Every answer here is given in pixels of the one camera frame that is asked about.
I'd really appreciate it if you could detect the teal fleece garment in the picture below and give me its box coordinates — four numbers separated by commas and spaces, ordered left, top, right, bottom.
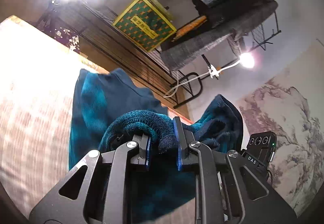
68, 68, 245, 223

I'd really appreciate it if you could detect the dark floral cloth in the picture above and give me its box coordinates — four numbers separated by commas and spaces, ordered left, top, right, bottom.
37, 11, 81, 51

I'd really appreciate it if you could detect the black metal clothes rack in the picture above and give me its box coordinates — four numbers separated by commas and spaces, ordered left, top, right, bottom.
81, 0, 282, 110

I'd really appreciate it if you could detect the white lamp cable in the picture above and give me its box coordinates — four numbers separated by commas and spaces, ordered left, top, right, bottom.
163, 60, 241, 98

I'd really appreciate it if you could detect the orange patterned item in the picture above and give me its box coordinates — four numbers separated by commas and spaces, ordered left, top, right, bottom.
174, 15, 208, 37

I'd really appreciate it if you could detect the green and yellow patterned box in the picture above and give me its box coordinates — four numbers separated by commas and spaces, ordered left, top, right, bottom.
112, 0, 178, 53

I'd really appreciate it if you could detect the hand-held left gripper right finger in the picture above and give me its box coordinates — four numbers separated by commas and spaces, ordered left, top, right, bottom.
174, 117, 297, 224

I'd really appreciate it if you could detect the beige bed blanket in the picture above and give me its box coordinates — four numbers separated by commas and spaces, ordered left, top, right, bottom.
0, 15, 196, 224

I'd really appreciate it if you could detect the ink landscape wall mural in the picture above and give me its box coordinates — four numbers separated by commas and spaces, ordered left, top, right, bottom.
237, 62, 324, 217

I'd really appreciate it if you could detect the wooden slatted headboard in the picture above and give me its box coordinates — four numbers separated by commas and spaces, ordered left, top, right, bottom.
76, 0, 196, 124

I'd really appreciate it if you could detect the grey wool coat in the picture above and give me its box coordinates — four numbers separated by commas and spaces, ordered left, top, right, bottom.
160, 0, 279, 72

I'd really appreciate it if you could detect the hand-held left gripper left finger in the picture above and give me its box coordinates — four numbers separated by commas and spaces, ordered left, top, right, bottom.
29, 133, 152, 224

